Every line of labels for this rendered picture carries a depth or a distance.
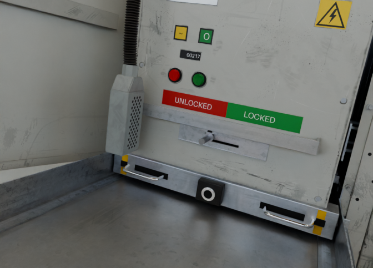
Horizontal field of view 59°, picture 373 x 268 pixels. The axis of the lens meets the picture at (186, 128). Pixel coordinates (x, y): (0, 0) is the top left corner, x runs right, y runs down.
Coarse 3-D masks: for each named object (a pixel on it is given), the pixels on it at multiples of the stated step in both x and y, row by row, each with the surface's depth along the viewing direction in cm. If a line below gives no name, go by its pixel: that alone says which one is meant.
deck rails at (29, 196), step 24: (72, 168) 72; (96, 168) 80; (0, 192) 55; (24, 192) 60; (48, 192) 66; (72, 192) 72; (0, 216) 57; (24, 216) 59; (336, 240) 67; (336, 264) 60
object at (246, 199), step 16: (144, 160) 82; (176, 176) 80; (192, 176) 78; (208, 176) 77; (192, 192) 79; (224, 192) 76; (240, 192) 74; (256, 192) 73; (240, 208) 75; (256, 208) 73; (272, 208) 72; (288, 208) 71; (304, 208) 69; (320, 208) 68; (336, 208) 70; (288, 224) 71; (320, 224) 69; (336, 224) 68
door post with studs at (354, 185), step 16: (368, 96) 74; (368, 112) 75; (368, 128) 75; (368, 144) 75; (352, 160) 77; (368, 160) 75; (352, 176) 77; (368, 176) 76; (352, 192) 77; (368, 192) 76; (352, 208) 78; (368, 208) 76; (352, 224) 78; (352, 240) 78
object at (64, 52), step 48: (0, 0) 67; (48, 0) 74; (96, 0) 85; (0, 48) 70; (48, 48) 78; (96, 48) 88; (0, 96) 73; (48, 96) 81; (96, 96) 92; (0, 144) 75; (48, 144) 84; (96, 144) 96
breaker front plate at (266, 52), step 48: (144, 0) 76; (240, 0) 68; (288, 0) 65; (336, 0) 62; (144, 48) 78; (192, 48) 74; (240, 48) 70; (288, 48) 66; (336, 48) 63; (144, 96) 81; (240, 96) 72; (288, 96) 68; (336, 96) 65; (144, 144) 83; (192, 144) 78; (240, 144) 73; (336, 144) 66; (288, 192) 71
